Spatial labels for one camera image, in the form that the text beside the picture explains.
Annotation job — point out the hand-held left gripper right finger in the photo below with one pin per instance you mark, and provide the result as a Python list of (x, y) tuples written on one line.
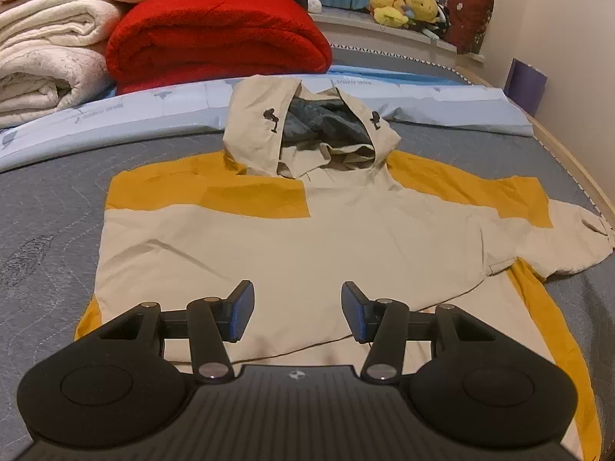
[(354, 309)]

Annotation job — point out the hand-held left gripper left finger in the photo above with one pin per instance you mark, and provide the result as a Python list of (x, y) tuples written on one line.
[(241, 309)]

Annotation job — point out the beige and yellow hooded jacket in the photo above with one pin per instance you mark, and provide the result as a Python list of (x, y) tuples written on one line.
[(346, 230)]

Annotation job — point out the grey mattress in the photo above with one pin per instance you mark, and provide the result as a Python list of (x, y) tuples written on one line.
[(43, 249)]

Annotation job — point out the light blue bed sheet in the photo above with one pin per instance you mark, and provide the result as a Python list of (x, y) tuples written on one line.
[(432, 101)]

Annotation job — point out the red folded blanket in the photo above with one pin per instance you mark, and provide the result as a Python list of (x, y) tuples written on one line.
[(216, 38)]

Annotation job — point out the white window ledge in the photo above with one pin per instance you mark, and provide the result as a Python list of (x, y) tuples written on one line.
[(374, 33)]

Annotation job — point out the yellow plush toy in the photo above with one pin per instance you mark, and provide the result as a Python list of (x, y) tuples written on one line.
[(422, 5), (388, 5)]

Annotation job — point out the dark red cushion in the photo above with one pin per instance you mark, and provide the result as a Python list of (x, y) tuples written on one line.
[(468, 19)]

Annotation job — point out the cream folded blanket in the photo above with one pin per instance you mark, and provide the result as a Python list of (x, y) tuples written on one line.
[(48, 53)]

